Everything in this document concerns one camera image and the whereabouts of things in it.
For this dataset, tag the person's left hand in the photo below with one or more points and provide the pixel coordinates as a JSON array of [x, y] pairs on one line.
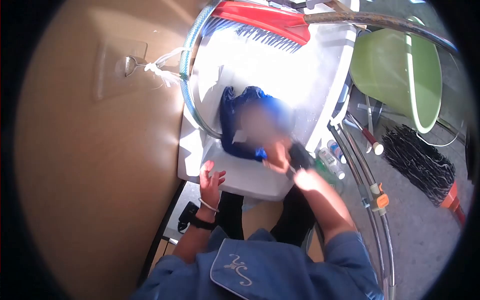
[[210, 191]]

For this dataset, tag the person's right hand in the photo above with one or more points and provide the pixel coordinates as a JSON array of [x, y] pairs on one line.
[[280, 157]]

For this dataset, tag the person's right fingers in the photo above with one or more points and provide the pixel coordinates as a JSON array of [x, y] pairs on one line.
[[274, 167]]

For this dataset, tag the person's left fingers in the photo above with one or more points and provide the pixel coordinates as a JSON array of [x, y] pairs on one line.
[[209, 173]]

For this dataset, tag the blue cloth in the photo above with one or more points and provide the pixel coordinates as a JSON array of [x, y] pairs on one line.
[[229, 120]]

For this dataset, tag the black wrist band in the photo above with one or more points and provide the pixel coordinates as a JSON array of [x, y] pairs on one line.
[[202, 224], [300, 156]]

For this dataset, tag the person's legs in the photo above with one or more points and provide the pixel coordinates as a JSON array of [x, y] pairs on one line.
[[296, 217]]

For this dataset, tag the white plastic bottle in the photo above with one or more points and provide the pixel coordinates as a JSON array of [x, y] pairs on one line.
[[330, 162]]

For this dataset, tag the bottle with blue label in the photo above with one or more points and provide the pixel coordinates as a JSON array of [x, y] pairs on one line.
[[336, 150]]

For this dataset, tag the white washing machine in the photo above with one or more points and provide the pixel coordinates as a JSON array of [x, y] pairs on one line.
[[262, 71]]

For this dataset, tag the person's body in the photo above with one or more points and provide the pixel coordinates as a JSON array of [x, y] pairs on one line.
[[262, 270]]

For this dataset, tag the chrome pipe railing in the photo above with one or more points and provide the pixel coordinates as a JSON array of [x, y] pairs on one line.
[[369, 210]]

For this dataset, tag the green plastic basin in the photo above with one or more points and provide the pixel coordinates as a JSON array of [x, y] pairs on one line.
[[386, 71]]

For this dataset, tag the red broom with blue bristles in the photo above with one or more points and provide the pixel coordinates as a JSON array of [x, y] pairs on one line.
[[262, 18]]

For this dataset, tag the clear adhesive wall hook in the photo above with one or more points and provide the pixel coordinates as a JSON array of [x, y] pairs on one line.
[[123, 67]]

